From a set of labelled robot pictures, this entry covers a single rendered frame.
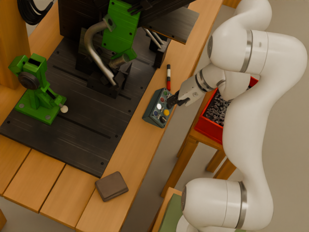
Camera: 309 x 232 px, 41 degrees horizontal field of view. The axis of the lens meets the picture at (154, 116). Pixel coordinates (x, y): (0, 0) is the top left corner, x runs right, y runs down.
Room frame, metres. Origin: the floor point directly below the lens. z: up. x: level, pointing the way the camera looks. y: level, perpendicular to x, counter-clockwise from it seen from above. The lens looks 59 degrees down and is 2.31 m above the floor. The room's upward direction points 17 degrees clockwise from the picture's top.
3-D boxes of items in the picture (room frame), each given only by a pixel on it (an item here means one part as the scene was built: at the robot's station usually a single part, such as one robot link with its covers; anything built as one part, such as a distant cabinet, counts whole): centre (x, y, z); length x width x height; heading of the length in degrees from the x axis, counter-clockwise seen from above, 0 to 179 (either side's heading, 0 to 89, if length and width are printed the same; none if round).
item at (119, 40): (1.04, 0.21, 1.17); 0.13 x 0.12 x 0.20; 173
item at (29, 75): (0.71, 0.44, 1.12); 0.07 x 0.03 x 0.08; 83
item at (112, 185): (0.52, 0.07, 0.91); 0.10 x 0.08 x 0.03; 133
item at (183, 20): (1.18, 0.15, 1.11); 0.39 x 0.16 x 0.03; 83
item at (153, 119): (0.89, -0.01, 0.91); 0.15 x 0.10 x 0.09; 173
